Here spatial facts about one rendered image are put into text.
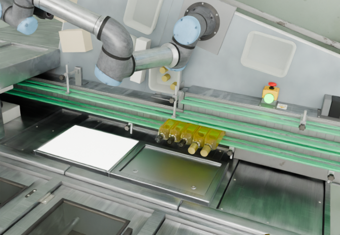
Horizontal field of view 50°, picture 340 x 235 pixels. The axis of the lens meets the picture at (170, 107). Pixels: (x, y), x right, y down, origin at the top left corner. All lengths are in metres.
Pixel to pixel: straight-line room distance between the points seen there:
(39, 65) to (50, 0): 0.83
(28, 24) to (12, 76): 0.61
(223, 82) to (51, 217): 1.04
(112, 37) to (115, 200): 0.68
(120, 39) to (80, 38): 0.80
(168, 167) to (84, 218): 0.46
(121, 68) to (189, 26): 0.40
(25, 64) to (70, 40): 0.28
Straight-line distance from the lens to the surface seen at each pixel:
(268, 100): 1.79
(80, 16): 1.40
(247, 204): 1.64
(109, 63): 1.39
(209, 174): 1.72
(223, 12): 1.82
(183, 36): 1.66
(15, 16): 1.53
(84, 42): 2.14
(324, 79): 1.85
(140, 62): 1.51
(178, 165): 1.77
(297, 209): 1.69
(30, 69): 2.17
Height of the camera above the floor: 2.53
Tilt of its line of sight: 59 degrees down
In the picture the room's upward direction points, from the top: 133 degrees counter-clockwise
